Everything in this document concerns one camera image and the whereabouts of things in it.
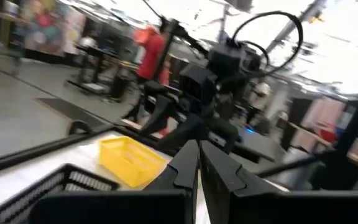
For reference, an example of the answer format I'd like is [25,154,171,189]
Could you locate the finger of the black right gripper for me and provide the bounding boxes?
[155,113,210,153]
[140,92,180,137]

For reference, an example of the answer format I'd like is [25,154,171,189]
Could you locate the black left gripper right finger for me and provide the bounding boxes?
[200,140,281,224]

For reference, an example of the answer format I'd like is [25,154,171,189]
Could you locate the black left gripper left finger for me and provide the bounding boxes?
[143,139,200,224]

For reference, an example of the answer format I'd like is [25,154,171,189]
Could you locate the yellow plastic basket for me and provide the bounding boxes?
[99,136,170,189]

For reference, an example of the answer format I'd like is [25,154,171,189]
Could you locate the person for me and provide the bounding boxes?
[124,25,173,124]

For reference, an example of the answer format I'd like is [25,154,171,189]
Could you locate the dark floor mat orange-striped edge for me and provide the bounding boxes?
[35,98,111,128]

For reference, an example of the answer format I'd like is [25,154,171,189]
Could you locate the colourful patchwork quilt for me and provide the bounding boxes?
[20,0,86,57]

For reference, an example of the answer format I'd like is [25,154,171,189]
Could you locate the black plastic basket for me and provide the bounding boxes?
[0,163,121,224]

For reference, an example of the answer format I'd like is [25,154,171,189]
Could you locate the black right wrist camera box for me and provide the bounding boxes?
[208,42,262,78]

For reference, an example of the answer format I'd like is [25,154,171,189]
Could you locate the black frame clamp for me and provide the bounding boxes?
[68,119,93,136]

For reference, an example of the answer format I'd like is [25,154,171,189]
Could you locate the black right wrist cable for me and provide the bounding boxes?
[230,11,304,78]

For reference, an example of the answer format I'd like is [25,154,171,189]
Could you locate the black gantry post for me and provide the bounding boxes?
[318,71,358,191]

